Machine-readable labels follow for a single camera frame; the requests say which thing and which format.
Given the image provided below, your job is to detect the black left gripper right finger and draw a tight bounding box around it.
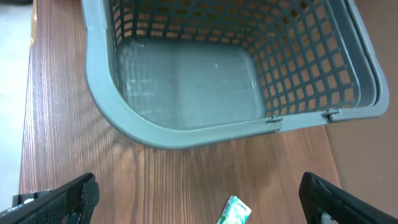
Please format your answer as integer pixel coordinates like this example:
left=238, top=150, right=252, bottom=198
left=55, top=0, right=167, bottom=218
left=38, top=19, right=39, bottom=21
left=298, top=172, right=397, bottom=223

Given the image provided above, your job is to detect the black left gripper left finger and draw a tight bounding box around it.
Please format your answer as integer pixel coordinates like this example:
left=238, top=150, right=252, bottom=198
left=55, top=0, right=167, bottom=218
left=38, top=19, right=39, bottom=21
left=1, top=173, right=100, bottom=224

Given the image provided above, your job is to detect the teal tissue pack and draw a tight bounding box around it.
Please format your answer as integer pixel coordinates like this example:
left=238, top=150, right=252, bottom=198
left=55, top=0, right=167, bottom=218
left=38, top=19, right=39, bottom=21
left=217, top=195, right=252, bottom=224

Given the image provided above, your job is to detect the grey plastic shopping basket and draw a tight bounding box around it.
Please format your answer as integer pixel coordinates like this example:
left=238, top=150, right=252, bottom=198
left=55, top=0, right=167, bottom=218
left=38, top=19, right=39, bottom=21
left=81, top=0, right=389, bottom=149

